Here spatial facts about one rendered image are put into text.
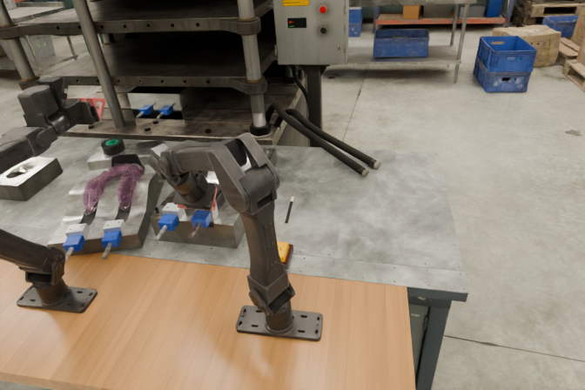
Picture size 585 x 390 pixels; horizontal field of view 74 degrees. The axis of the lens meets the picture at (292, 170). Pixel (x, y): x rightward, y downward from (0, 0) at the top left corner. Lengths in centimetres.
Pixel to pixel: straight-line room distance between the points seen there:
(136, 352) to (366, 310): 54
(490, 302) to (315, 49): 145
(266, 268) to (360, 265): 35
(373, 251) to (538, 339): 115
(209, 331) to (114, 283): 33
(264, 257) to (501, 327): 149
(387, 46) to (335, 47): 301
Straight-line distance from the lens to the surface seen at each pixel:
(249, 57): 167
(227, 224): 112
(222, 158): 70
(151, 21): 189
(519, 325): 215
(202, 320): 103
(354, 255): 113
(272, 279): 85
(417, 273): 110
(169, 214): 119
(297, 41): 174
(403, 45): 471
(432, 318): 124
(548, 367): 206
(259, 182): 71
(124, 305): 114
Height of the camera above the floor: 159
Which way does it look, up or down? 32 degrees down
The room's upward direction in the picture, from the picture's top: 4 degrees counter-clockwise
